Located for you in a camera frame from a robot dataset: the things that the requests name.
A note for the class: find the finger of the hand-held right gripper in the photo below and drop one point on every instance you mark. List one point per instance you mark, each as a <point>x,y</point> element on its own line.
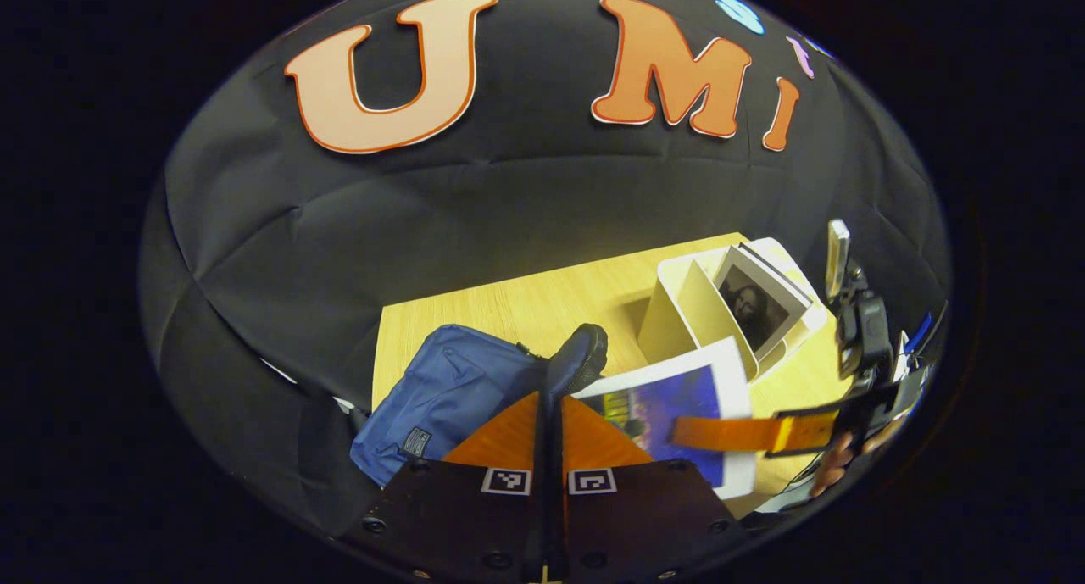
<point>729,431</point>

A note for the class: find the blue schoolbag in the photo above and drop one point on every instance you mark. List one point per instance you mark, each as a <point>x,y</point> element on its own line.
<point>449,389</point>

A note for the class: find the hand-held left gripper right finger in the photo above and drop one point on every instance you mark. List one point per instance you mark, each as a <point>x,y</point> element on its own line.
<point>644,525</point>

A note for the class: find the portrait cover book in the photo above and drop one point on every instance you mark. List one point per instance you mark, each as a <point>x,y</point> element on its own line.
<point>754,304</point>

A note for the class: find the white bookshelf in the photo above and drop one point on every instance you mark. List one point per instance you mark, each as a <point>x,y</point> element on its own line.
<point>678,321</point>

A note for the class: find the blue cover book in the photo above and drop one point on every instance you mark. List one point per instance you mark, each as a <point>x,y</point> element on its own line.
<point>670,393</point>

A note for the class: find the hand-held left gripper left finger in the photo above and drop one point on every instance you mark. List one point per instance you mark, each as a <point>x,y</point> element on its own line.
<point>458,525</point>

